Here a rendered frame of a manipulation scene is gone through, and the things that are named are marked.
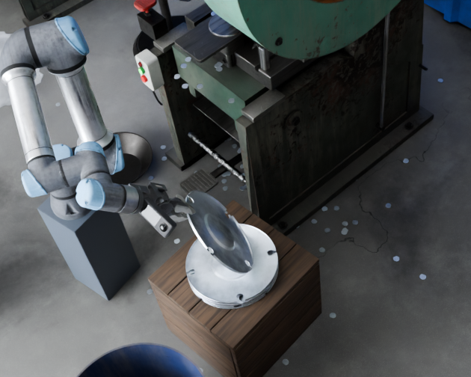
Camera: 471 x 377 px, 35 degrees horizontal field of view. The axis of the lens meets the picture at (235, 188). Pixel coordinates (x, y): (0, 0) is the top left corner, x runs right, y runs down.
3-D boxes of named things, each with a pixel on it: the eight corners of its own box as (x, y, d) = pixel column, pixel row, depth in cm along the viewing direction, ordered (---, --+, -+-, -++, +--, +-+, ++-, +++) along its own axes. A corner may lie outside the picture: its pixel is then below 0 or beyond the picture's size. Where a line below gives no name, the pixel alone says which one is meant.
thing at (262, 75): (271, 91, 243) (270, 78, 238) (186, 29, 266) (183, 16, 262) (337, 44, 252) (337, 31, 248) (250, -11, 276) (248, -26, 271)
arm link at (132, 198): (130, 197, 193) (114, 220, 197) (144, 200, 196) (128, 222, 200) (120, 178, 198) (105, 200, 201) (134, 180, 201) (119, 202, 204)
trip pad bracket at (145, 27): (162, 66, 274) (152, 24, 259) (146, 53, 280) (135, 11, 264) (175, 57, 276) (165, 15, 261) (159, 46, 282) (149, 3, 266)
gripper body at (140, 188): (167, 184, 210) (131, 177, 201) (179, 206, 205) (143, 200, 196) (152, 203, 213) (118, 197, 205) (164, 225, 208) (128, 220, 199)
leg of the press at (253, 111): (268, 250, 282) (243, 75, 212) (249, 232, 289) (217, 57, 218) (433, 119, 313) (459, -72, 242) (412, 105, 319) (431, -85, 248)
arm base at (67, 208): (74, 227, 243) (65, 209, 235) (42, 207, 249) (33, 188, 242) (105, 195, 249) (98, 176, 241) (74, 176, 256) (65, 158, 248)
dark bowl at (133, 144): (111, 210, 303) (107, 200, 297) (72, 170, 318) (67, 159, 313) (170, 169, 312) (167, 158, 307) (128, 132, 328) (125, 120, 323)
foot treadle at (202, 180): (196, 207, 285) (194, 199, 280) (180, 192, 290) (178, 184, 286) (309, 123, 304) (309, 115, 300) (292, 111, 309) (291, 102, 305)
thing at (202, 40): (205, 90, 245) (199, 60, 235) (179, 70, 253) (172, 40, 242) (262, 51, 254) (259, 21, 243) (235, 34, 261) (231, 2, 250)
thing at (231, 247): (258, 247, 237) (259, 246, 236) (243, 290, 210) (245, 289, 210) (196, 179, 232) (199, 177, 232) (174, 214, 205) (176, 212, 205)
